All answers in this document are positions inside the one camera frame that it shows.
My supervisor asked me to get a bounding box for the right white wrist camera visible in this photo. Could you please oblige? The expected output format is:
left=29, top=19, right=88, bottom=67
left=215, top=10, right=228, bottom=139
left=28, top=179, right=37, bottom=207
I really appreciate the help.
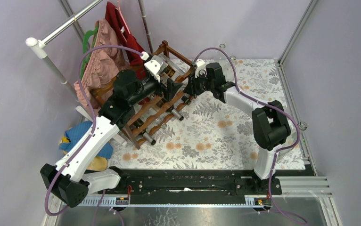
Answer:
left=192, top=59, right=206, bottom=78

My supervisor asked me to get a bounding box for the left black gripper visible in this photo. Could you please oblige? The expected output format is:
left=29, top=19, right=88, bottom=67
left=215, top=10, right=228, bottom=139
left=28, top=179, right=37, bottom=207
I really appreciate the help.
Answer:
left=127, top=67, right=181, bottom=106

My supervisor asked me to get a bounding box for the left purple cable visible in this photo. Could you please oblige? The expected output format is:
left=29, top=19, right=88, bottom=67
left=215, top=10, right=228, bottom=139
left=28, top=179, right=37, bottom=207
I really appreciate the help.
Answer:
left=44, top=45, right=145, bottom=217

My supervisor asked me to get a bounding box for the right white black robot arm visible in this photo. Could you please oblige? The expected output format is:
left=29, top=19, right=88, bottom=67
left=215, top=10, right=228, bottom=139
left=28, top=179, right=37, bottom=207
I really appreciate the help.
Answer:
left=184, top=59, right=291, bottom=194

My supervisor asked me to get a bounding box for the floral tablecloth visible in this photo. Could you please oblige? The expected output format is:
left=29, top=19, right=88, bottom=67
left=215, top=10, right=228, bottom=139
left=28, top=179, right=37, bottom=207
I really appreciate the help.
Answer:
left=108, top=59, right=305, bottom=171

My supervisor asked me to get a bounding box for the green wine bottle brown label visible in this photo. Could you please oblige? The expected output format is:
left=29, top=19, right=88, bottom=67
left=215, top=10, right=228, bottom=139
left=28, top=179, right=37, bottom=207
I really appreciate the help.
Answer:
left=139, top=129, right=156, bottom=145

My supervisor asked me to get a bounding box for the green clothes hanger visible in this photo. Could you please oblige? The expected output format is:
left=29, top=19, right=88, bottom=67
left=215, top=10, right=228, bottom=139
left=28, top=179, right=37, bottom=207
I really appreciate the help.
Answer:
left=80, top=24, right=99, bottom=80

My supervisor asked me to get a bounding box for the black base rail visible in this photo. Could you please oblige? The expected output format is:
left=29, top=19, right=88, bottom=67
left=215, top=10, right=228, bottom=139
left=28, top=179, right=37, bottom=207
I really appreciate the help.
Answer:
left=83, top=164, right=314, bottom=205

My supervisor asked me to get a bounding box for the blue cloth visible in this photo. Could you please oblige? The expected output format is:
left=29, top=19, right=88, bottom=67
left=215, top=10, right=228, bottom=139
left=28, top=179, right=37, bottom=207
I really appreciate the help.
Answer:
left=58, top=121, right=114, bottom=159

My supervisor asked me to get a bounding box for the brown wooden wine rack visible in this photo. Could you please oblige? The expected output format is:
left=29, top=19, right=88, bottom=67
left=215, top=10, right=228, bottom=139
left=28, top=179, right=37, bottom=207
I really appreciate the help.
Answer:
left=96, top=40, right=195, bottom=149

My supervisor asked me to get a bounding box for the clear bottle dark label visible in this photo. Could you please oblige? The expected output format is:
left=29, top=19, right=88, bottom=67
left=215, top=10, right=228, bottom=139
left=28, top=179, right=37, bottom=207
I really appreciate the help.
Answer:
left=297, top=121, right=308, bottom=131

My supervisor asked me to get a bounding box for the white slotted cable duct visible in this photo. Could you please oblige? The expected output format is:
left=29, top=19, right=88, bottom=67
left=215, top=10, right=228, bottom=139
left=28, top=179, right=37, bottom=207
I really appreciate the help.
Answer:
left=77, top=194, right=273, bottom=209

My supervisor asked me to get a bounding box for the silver clothes rail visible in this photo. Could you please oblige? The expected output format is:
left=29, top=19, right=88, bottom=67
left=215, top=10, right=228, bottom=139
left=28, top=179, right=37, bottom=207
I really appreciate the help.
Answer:
left=25, top=0, right=102, bottom=100

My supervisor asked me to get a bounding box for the clear bottle black cap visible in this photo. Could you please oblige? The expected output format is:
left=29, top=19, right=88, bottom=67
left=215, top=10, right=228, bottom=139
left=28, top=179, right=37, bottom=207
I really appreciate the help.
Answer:
left=181, top=95, right=191, bottom=105
left=159, top=54, right=186, bottom=81

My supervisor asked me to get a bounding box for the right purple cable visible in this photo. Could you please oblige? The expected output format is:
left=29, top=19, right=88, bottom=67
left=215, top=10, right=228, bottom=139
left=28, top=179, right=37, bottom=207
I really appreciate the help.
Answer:
left=193, top=47, right=308, bottom=226

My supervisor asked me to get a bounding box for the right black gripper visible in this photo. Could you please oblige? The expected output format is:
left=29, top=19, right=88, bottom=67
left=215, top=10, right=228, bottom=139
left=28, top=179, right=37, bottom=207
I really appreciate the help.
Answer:
left=183, top=71, right=214, bottom=97

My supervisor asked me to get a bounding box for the pink hanging garment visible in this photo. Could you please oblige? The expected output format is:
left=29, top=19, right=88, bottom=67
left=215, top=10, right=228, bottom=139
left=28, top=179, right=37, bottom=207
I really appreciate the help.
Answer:
left=81, top=19, right=129, bottom=112

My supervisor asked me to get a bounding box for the green wine bottle silver neck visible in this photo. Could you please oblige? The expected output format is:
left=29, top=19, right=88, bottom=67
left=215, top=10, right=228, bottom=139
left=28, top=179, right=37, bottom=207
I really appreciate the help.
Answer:
left=166, top=105, right=184, bottom=121

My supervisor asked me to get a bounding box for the clear bottle black cap front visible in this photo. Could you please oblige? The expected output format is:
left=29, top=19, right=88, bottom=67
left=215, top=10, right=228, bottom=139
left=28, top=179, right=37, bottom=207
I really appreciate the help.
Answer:
left=181, top=95, right=191, bottom=105

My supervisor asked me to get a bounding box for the red hanging garment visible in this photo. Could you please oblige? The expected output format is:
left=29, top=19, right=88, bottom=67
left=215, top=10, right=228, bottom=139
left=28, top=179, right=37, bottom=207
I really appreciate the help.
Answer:
left=105, top=1, right=147, bottom=79

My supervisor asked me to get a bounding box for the yellow cloth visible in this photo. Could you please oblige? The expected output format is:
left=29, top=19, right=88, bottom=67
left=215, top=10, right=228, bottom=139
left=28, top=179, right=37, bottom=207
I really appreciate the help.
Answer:
left=58, top=136, right=108, bottom=171

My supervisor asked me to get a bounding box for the purple cable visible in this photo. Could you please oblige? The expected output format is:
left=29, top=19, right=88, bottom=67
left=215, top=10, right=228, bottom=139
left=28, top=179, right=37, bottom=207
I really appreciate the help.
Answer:
left=193, top=47, right=308, bottom=226
left=44, top=45, right=145, bottom=217

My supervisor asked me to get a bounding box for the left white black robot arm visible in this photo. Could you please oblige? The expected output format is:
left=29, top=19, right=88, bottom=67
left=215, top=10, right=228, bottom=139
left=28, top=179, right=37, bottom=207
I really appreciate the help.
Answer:
left=41, top=70, right=184, bottom=208

